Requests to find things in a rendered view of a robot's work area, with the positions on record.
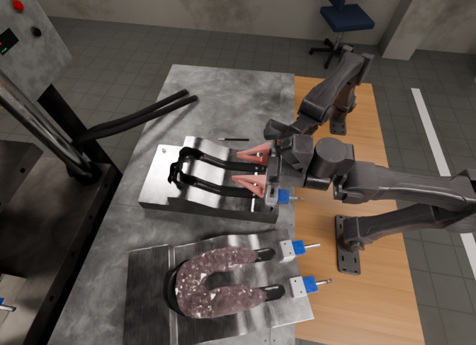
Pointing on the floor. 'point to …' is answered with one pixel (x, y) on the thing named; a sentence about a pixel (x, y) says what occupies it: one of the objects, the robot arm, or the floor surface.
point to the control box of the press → (39, 61)
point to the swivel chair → (341, 20)
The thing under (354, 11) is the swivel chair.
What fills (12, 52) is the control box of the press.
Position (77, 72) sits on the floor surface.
